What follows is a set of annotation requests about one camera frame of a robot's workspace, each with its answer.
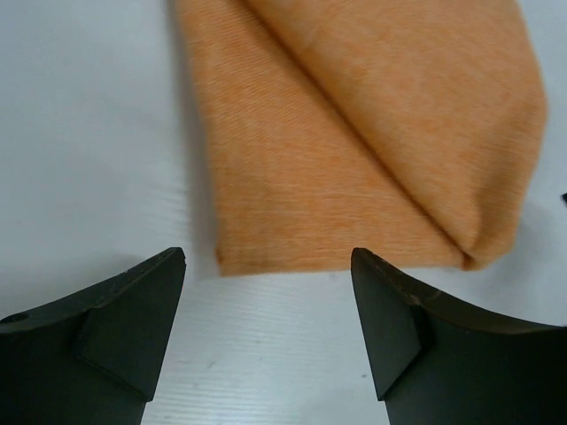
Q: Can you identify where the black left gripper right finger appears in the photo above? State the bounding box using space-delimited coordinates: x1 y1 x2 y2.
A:
351 248 566 424

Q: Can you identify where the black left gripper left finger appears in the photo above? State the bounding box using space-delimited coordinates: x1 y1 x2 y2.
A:
1 247 186 424

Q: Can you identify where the orange cloth placemat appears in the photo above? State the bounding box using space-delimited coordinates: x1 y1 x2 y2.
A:
174 1 547 275

